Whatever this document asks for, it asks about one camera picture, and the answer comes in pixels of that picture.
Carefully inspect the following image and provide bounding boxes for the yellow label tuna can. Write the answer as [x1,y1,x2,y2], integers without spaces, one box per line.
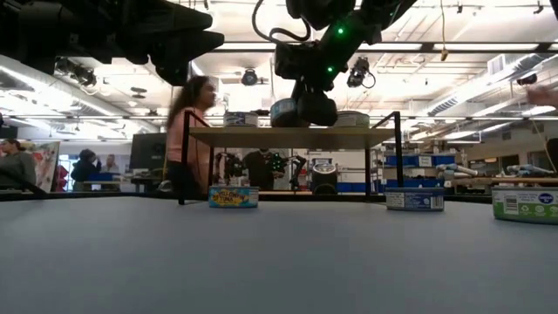
[208,186,260,209]

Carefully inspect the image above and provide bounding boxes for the person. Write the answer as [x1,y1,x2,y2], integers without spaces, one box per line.
[165,74,218,197]
[101,153,124,174]
[242,148,281,191]
[71,148,103,192]
[0,138,38,191]

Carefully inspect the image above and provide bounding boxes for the wooden bench top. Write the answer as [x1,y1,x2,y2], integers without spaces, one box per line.
[453,176,558,187]

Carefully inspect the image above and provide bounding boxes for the black metal table frame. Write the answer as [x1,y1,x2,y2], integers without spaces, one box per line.
[0,190,493,205]

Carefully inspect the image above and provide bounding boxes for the blue label seafood can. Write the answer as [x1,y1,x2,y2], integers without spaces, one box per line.
[222,111,260,128]
[385,187,446,213]

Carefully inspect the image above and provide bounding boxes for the wooden shelf black metal legs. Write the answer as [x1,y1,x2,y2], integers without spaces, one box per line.
[177,109,405,206]

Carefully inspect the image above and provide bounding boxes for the small yellow hanging tag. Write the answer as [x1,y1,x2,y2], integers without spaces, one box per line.
[439,0,450,62]

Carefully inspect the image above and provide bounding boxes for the black track light cluster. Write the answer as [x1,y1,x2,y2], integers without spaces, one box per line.
[54,55,98,87]

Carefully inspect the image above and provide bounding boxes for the green label seafood can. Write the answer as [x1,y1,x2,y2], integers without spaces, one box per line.
[491,186,558,226]
[333,110,371,129]

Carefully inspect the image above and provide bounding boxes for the black camera with cable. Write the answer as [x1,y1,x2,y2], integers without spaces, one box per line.
[347,56,377,90]

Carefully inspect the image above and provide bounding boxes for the black monitor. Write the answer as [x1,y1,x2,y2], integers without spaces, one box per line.
[129,133,169,171]

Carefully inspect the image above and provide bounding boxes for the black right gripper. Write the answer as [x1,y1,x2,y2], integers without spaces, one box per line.
[275,39,350,127]

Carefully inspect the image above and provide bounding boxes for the blue table mat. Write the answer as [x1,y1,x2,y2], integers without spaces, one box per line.
[0,194,558,314]

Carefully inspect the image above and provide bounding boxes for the colourful poster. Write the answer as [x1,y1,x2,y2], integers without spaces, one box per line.
[30,141,61,193]

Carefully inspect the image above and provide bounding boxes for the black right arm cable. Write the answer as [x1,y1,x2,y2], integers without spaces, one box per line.
[252,0,313,44]

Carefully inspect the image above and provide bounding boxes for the black ceiling dome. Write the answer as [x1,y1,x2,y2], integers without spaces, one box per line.
[515,72,540,87]

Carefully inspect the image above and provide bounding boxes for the silver ceiling duct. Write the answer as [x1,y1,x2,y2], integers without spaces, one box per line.
[425,51,558,118]

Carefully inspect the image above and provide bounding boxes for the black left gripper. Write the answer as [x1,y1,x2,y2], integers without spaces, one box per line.
[65,0,226,87]

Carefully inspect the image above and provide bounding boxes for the black overhead camera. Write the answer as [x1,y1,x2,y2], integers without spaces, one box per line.
[240,67,260,88]

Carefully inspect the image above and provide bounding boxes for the black overhead frame beam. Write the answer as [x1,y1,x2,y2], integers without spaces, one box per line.
[213,40,558,55]

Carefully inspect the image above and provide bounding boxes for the person's hand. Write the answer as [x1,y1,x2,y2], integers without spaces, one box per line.
[525,85,558,108]

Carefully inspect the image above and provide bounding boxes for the teal label seafood can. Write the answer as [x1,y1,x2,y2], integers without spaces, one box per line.
[269,97,306,128]

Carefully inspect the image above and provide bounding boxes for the blue storage bin rack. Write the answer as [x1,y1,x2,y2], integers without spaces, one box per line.
[372,150,459,194]

